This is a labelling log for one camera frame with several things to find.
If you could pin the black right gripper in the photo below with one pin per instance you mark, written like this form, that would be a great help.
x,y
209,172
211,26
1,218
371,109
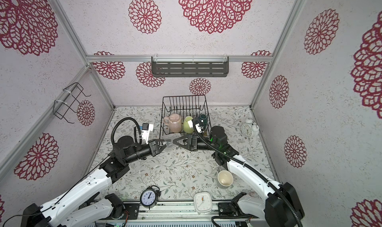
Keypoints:
x,y
192,139

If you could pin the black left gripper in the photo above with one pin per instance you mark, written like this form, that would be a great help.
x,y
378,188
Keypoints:
x,y
152,145

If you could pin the light green mug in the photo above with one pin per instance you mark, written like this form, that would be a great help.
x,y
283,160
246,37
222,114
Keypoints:
x,y
188,125

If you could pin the pink iridescent mug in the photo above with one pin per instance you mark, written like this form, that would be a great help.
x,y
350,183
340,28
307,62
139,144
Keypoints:
x,y
173,122

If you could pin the dark green mug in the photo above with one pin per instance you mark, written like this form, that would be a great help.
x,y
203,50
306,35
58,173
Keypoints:
x,y
204,119

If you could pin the grey cream mug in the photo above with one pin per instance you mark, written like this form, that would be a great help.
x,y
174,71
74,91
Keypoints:
x,y
225,179

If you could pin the clear drinking glass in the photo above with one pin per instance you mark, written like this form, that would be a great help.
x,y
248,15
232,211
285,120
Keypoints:
x,y
169,141

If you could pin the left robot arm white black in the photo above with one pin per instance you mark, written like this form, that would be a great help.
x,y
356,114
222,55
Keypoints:
x,y
65,211

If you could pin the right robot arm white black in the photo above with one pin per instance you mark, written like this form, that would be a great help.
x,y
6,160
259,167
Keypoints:
x,y
278,204

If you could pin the black alarm clock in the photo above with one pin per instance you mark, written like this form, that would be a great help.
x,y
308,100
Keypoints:
x,y
150,196

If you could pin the white square clock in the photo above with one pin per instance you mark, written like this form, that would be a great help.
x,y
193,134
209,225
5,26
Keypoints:
x,y
203,202

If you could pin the white twin bell alarm clock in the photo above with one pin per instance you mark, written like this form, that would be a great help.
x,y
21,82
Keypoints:
x,y
250,128

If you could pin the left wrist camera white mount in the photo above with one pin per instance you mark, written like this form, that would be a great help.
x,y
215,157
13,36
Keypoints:
x,y
145,131

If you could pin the black wire dish rack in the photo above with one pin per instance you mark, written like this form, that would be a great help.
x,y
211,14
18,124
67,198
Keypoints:
x,y
191,105

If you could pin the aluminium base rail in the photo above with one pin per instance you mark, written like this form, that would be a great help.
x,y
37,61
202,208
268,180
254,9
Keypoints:
x,y
180,214

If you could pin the grey wall shelf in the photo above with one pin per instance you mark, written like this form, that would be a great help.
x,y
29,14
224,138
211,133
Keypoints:
x,y
189,67

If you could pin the black wire wall holder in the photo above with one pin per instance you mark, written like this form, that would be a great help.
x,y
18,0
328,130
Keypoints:
x,y
71,95

